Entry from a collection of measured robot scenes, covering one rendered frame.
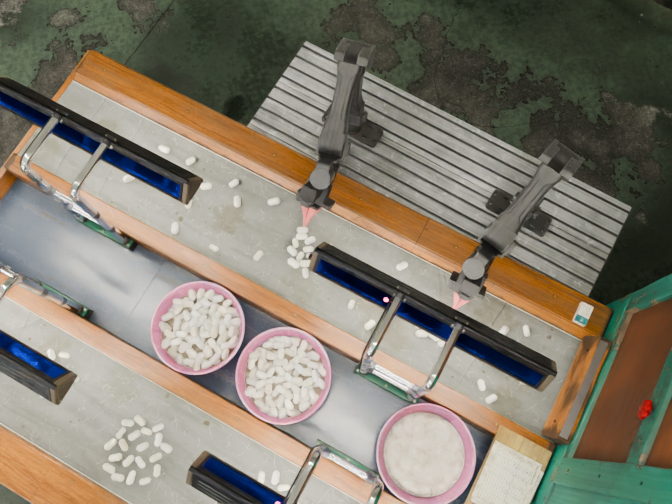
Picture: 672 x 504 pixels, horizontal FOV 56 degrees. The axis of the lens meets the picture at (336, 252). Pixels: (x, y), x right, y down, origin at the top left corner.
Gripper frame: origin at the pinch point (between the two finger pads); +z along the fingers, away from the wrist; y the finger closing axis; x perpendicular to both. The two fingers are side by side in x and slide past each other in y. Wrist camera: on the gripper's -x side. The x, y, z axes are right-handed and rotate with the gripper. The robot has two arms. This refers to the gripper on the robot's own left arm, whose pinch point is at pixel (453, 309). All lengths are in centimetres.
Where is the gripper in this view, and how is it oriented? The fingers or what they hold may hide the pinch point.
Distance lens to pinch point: 179.9
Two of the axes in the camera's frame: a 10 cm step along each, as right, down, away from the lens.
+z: -3.6, 8.2, 4.4
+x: 3.2, -3.4, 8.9
